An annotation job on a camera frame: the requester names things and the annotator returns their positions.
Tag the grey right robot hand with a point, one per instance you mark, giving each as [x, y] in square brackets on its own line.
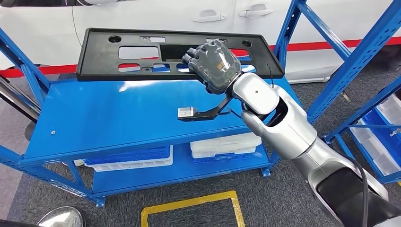
[216, 67]

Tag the black plastic frame part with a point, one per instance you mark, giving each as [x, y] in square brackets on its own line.
[100, 62]

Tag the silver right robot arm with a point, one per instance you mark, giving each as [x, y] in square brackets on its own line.
[291, 128]

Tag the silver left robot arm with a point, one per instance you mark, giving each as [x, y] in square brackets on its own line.
[61, 217]

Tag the blue metal shelf rack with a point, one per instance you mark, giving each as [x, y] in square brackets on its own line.
[109, 119]

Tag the blue wheeled rack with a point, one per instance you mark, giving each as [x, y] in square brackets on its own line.
[344, 147]

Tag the white car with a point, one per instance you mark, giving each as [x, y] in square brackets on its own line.
[40, 37]

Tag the clear plastic bin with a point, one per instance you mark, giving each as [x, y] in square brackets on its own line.
[380, 158]
[391, 108]

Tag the dark round stanchion base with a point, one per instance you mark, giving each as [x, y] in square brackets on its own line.
[29, 131]

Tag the grey metal pole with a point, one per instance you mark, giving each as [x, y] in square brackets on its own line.
[17, 98]

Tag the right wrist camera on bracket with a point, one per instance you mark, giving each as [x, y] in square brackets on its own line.
[191, 113]

